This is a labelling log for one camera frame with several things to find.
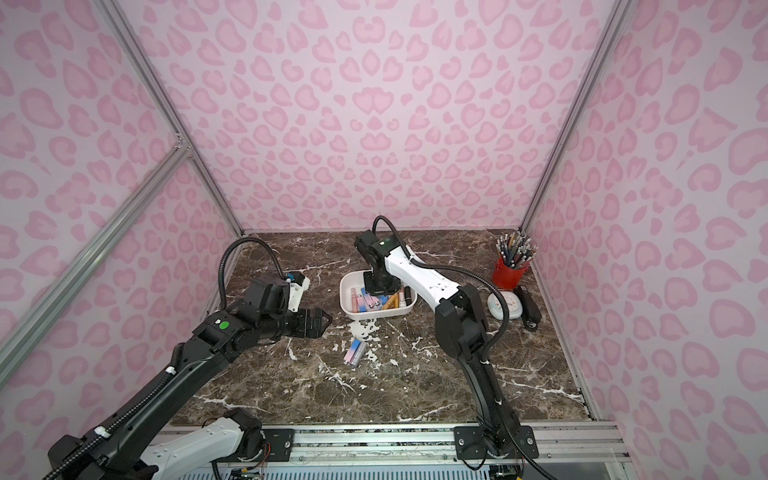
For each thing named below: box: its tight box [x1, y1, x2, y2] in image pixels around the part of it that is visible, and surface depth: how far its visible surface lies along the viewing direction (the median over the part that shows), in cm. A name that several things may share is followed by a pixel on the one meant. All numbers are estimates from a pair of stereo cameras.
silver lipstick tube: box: [351, 341, 367, 368], surface depth 89 cm
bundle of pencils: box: [496, 227, 539, 269], surface depth 95 cm
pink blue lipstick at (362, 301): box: [358, 287, 367, 313], surface depth 100 cm
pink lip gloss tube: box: [350, 288, 359, 313], surface depth 100 cm
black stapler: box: [514, 284, 542, 331], surface depth 96 cm
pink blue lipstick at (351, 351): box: [344, 339, 361, 363], surface depth 89 cm
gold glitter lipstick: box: [382, 293, 400, 310], surface depth 99 cm
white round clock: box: [487, 291, 523, 321], surface depth 97 cm
